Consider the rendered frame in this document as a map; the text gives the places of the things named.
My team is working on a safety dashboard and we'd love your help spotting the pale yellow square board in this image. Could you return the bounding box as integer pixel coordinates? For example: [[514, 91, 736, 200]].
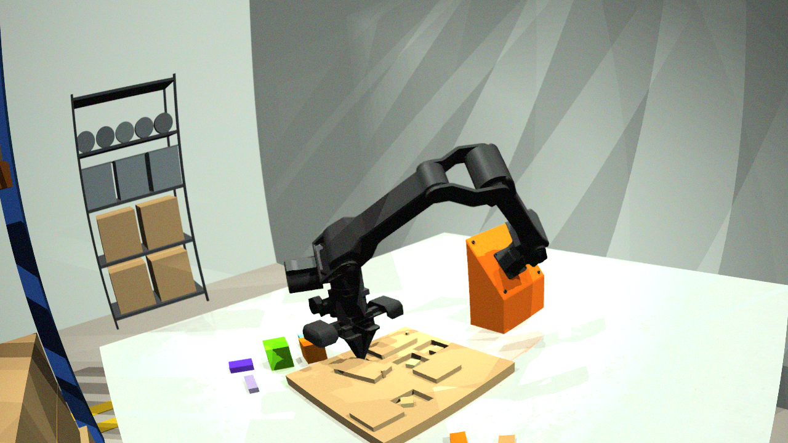
[[285, 327, 515, 443]]

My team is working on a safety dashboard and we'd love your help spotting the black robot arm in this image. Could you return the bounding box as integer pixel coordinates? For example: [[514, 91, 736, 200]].
[[284, 143, 549, 294]]

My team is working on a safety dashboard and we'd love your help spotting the purple flat block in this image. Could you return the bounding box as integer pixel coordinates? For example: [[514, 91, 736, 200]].
[[228, 358, 255, 373]]

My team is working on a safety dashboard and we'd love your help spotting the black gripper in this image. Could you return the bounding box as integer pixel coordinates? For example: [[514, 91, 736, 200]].
[[302, 282, 404, 359]]

